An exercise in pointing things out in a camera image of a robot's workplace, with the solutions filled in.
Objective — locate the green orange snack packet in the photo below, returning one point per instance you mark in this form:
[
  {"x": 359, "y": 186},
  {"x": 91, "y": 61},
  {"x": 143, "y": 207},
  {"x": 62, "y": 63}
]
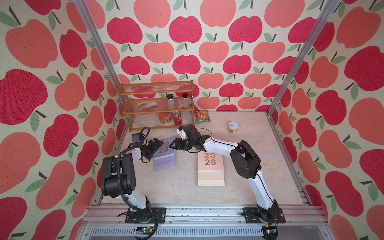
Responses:
[{"x": 202, "y": 116}]

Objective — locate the aluminium front rail frame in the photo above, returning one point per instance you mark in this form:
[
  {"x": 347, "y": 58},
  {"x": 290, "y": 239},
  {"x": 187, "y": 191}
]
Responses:
[{"x": 203, "y": 222}]

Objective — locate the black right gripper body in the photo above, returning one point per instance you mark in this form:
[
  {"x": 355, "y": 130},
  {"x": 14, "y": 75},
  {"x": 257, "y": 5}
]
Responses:
[{"x": 190, "y": 143}]

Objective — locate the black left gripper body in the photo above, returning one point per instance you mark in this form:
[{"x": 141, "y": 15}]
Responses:
[{"x": 147, "y": 150}]

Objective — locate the flat red tin can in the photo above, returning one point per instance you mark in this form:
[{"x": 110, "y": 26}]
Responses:
[{"x": 165, "y": 117}]

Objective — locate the right glass spice jar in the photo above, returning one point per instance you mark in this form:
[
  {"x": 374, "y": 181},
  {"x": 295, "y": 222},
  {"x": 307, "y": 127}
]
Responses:
[{"x": 185, "y": 97}]

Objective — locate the right aluminium corner post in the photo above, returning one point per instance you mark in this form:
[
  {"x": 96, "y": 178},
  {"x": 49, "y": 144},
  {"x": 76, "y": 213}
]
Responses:
[{"x": 319, "y": 25}]

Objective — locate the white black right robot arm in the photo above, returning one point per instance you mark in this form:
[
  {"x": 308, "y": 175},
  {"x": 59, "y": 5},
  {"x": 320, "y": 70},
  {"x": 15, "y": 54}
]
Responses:
[{"x": 245, "y": 160}]

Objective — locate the purple calendar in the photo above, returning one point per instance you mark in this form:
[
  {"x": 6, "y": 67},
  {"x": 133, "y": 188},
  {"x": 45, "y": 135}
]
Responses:
[{"x": 164, "y": 157}]

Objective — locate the glass spice jar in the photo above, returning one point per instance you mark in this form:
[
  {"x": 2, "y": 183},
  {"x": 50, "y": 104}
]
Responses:
[
  {"x": 171, "y": 103},
  {"x": 185, "y": 97}
]

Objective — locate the red soda can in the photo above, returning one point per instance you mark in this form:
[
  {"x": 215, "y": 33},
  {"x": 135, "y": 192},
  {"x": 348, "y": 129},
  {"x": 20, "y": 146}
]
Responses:
[{"x": 177, "y": 117}]

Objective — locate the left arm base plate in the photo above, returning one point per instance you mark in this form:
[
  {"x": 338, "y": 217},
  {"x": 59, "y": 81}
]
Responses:
[{"x": 139, "y": 217}]

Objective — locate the wooden three-tier shelf rack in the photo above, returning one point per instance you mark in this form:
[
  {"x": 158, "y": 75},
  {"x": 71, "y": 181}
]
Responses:
[{"x": 144, "y": 103}]

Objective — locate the small yellow pull-tab can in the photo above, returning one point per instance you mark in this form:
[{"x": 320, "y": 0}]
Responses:
[{"x": 233, "y": 127}]

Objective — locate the pink calendar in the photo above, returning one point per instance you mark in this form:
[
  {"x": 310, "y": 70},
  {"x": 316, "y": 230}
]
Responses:
[{"x": 210, "y": 170}]

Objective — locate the left glass spice jar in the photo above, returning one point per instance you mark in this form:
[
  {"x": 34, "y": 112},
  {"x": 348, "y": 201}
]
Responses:
[{"x": 171, "y": 103}]

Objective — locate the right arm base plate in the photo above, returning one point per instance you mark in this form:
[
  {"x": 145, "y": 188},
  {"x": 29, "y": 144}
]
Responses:
[{"x": 261, "y": 216}]

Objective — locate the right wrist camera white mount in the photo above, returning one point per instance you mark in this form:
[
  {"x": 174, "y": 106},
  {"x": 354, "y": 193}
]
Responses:
[{"x": 182, "y": 133}]

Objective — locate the aluminium corner post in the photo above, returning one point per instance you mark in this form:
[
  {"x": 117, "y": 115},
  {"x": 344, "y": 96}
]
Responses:
[
  {"x": 319, "y": 25},
  {"x": 93, "y": 31}
]

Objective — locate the left aluminium corner post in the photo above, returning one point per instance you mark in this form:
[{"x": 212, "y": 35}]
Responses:
[{"x": 93, "y": 31}]

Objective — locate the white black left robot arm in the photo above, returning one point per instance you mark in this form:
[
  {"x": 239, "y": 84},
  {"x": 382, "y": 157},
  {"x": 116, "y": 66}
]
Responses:
[{"x": 119, "y": 176}]

